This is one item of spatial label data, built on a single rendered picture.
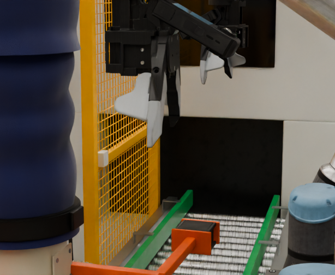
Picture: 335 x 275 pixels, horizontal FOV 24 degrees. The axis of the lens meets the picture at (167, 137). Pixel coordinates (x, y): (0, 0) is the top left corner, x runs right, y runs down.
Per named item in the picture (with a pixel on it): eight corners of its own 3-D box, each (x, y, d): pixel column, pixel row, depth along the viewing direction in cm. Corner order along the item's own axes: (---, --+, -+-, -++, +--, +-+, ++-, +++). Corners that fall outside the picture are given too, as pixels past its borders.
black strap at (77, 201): (-4, 202, 163) (-5, 183, 162) (102, 211, 156) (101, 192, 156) (-66, 235, 142) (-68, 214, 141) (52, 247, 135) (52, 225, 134)
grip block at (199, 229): (181, 239, 177) (182, 217, 176) (219, 243, 175) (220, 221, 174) (171, 251, 169) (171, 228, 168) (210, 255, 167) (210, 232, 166)
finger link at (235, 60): (247, 79, 199) (238, 51, 193) (226, 78, 202) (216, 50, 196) (251, 71, 200) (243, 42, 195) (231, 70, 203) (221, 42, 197)
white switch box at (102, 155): (101, 163, 326) (101, 149, 325) (108, 164, 326) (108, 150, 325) (97, 167, 321) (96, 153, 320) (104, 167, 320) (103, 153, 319)
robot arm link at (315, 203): (280, 251, 175) (281, 191, 172) (296, 234, 187) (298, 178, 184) (334, 259, 170) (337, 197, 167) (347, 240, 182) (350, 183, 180)
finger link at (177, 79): (142, 109, 112) (133, 60, 106) (184, 111, 111) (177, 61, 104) (138, 125, 110) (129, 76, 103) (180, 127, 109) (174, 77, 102)
